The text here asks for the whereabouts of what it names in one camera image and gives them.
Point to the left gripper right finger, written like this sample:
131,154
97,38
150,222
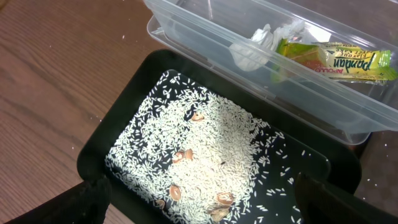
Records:
322,202

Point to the brown nut shell piece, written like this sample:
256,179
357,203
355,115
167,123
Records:
220,209

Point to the clear plastic bin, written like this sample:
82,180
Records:
346,111

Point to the brown serving tray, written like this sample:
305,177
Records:
378,185

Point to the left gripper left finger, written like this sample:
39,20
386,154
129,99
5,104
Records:
85,203

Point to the nut shell bottom edge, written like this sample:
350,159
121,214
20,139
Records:
160,203

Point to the green snack wrapper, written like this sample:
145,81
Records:
343,62

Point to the nut shell top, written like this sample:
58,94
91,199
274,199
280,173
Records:
197,117

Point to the black plastic tray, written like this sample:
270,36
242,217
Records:
314,153

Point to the nut shell middle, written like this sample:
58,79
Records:
181,155

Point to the spilled rice pile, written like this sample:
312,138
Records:
233,151

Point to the white tissue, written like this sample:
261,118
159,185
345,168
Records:
250,57

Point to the nut shell lower left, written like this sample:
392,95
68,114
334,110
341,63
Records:
175,193

